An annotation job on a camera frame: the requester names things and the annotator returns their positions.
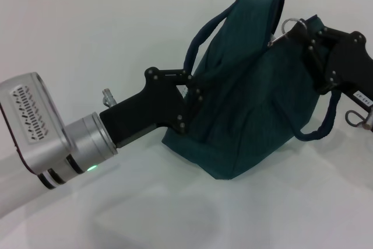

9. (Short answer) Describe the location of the dark teal insulated lunch bag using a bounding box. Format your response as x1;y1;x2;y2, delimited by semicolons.
161;0;342;180

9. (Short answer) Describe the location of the white zipper pull ring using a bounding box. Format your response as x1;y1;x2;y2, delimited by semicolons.
267;17;307;48

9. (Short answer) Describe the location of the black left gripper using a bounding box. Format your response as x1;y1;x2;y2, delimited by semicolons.
98;67;203;148

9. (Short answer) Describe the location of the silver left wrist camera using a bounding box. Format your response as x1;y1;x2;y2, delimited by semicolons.
0;71;76;176

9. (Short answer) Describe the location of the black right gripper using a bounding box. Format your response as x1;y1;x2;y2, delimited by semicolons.
290;23;373;107

